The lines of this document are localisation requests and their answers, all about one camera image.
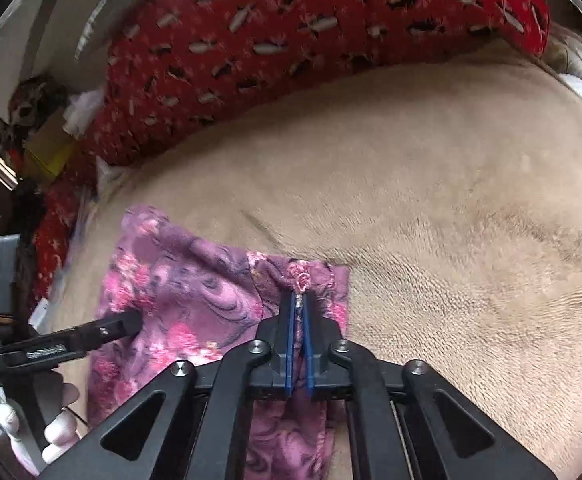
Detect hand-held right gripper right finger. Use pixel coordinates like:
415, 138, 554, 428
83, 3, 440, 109
302, 292, 557, 480

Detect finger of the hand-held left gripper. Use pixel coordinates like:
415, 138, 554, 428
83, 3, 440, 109
67, 310, 142, 357

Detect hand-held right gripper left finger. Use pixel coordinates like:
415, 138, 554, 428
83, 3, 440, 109
38, 290, 299, 480

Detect purple floral garment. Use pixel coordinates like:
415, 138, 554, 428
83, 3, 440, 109
87, 204, 352, 480

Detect person's left hand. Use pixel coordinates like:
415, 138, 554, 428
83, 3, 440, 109
0, 381, 80, 467

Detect yellow box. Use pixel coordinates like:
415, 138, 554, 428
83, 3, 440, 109
22, 122, 78, 182

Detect white crumpled cloth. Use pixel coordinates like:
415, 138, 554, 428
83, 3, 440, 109
62, 89, 106, 137

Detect beige fleece blanket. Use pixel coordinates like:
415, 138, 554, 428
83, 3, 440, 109
61, 35, 582, 480

